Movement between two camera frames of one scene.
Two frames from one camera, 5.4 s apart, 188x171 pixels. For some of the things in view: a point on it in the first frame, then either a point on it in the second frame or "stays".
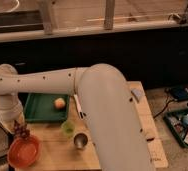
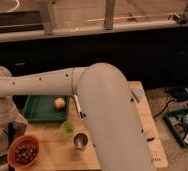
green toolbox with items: x=184 y=124 stays
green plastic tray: x=40 y=107 stays
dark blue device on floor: x=179 y=93 stays
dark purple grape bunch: x=21 y=130 → x=25 y=152
